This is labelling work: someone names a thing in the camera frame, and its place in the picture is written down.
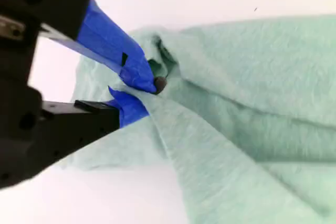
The green t shirt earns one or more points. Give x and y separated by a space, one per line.
236 103

